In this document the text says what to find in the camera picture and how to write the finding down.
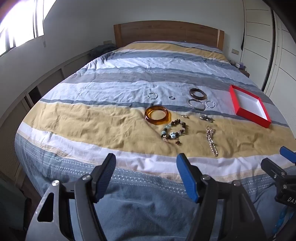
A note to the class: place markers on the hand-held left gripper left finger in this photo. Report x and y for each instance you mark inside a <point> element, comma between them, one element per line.
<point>105,177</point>

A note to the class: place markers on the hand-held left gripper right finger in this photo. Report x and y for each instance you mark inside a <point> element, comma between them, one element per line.
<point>187,179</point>

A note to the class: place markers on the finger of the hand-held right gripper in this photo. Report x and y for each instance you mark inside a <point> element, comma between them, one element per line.
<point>288,154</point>
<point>274,169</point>

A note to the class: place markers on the red cardboard box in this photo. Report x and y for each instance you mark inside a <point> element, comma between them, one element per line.
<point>252,119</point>

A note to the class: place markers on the silver metal clasp ornament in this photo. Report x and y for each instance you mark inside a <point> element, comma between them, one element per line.
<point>204,118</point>

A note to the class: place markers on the amber bangle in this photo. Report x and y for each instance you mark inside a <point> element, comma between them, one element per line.
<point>158,122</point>

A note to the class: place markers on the person's right hand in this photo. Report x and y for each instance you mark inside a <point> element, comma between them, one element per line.
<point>278,221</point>

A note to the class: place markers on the striped duvet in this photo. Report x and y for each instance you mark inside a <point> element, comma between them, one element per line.
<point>104,120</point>

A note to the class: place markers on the thin silver bangle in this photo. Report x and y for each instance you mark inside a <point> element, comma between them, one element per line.
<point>189,103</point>

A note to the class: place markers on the dark brown bangle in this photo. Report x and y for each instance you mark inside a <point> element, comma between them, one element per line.
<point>201,97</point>

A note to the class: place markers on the wooden nightstand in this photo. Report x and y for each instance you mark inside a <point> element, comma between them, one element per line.
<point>245,73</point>

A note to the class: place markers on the white wardrobe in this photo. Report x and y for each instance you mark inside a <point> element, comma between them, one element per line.
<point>259,34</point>

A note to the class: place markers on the grey folded cloth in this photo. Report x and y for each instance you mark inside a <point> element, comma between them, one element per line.
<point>101,49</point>

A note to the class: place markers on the wooden headboard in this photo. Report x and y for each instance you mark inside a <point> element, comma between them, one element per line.
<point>168,30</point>

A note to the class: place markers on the window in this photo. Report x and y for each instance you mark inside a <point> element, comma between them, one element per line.
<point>20,20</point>

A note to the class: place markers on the low wall cabinet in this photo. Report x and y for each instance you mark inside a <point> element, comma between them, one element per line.
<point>46,81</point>

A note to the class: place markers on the wall switch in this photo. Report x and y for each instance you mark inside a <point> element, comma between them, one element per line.
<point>235,51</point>

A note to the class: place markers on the wall outlet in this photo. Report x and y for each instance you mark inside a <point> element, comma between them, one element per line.
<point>106,42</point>

